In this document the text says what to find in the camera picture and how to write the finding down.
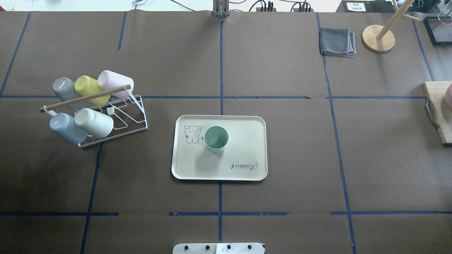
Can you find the blue cup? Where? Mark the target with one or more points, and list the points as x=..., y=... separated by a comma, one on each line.
x=64, y=126

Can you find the wooden mug tree stand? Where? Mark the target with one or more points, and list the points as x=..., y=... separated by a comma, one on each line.
x=379, y=38

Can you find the mint green cup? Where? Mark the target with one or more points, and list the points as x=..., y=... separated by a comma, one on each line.
x=216, y=138

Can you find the yellow cup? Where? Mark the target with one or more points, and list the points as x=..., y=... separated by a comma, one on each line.
x=86, y=85

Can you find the white wire cup rack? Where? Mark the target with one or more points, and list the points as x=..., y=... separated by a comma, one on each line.
x=128, y=115

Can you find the black label box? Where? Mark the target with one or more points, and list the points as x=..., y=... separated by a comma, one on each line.
x=368, y=6

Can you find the black glass tray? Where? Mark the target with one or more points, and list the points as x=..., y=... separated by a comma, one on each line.
x=438, y=33

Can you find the pink cup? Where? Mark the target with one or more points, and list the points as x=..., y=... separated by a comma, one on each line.
x=110, y=80

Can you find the folded grey cloth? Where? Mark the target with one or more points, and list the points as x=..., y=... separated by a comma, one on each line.
x=337, y=42

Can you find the bamboo cutting board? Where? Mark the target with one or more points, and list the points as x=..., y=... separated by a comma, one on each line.
x=438, y=113

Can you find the pink bowl with ice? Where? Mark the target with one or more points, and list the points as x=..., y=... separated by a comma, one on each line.
x=448, y=96

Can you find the beige cup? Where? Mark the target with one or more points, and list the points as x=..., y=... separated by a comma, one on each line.
x=94, y=123

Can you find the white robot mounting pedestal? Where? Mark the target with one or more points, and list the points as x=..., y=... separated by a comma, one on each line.
x=220, y=248

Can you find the cream rabbit serving tray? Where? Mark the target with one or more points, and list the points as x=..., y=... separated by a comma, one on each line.
x=243, y=159

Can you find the grey cup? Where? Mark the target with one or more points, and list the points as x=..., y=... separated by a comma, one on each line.
x=64, y=89

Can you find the aluminium frame post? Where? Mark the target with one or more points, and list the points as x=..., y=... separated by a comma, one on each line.
x=221, y=8

